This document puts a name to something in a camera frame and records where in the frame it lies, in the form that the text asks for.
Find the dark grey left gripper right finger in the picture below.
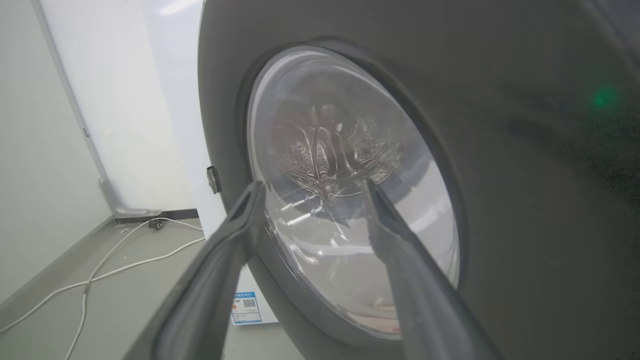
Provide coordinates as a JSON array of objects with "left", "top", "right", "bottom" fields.
[{"left": 361, "top": 179, "right": 501, "bottom": 360}]

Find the white washing machine body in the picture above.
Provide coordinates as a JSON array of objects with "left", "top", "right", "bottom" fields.
[{"left": 144, "top": 0, "right": 279, "bottom": 326}]

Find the white partition panel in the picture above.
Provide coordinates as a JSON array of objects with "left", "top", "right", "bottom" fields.
[{"left": 31, "top": 0, "right": 200, "bottom": 219}]

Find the blue energy label sticker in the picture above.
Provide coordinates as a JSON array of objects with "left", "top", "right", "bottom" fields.
[{"left": 231, "top": 291, "right": 263, "bottom": 325}]

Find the white cable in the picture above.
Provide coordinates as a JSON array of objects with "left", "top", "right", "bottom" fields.
[
  {"left": 0, "top": 236, "right": 206, "bottom": 334},
  {"left": 64, "top": 217, "right": 204, "bottom": 360}
]

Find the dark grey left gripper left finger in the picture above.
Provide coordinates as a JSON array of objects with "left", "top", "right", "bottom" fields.
[{"left": 123, "top": 181, "right": 267, "bottom": 360}]

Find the grey round washing machine door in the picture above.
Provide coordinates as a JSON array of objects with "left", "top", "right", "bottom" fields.
[{"left": 197, "top": 0, "right": 640, "bottom": 360}]

